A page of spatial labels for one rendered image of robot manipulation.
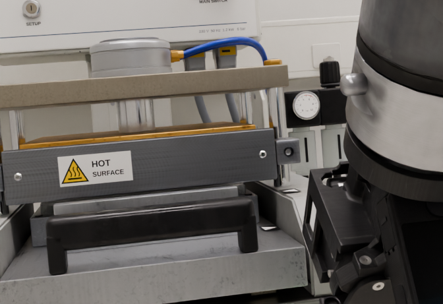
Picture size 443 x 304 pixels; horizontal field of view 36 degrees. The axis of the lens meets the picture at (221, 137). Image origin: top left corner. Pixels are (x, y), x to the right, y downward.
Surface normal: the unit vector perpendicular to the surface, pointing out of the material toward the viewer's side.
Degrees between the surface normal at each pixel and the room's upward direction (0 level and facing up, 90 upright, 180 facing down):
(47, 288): 90
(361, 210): 35
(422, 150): 119
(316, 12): 90
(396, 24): 103
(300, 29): 90
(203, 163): 90
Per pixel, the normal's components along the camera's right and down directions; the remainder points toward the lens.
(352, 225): 0.02, -0.79
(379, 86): -0.81, 0.33
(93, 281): 0.15, 0.04
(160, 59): 0.77, -0.03
